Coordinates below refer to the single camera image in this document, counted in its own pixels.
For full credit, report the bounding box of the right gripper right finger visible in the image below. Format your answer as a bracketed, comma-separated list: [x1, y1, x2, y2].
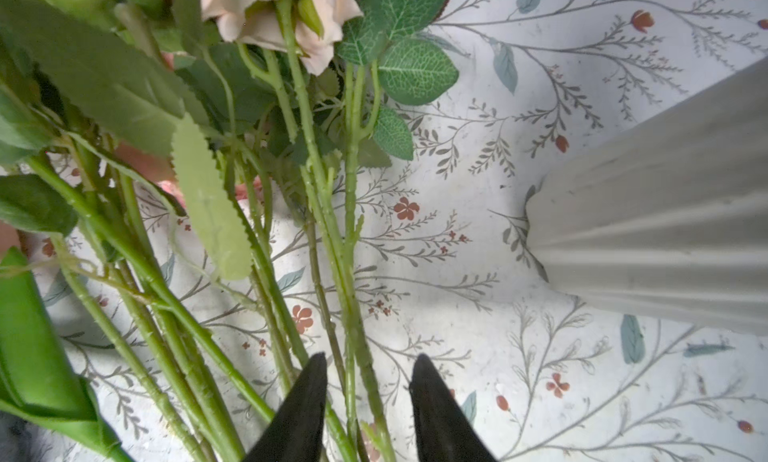
[409, 354, 495, 462]

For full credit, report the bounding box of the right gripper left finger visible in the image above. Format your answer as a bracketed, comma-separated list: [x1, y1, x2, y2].
[243, 352, 327, 462]

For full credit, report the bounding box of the bunch of artificial flowers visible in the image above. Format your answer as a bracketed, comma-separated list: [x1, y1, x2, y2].
[1, 0, 458, 461]

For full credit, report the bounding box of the white ribbed ceramic vase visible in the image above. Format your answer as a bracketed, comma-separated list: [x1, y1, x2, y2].
[526, 61, 767, 335]

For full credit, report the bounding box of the floral table mat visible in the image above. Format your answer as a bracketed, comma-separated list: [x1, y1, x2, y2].
[0, 0, 768, 462]

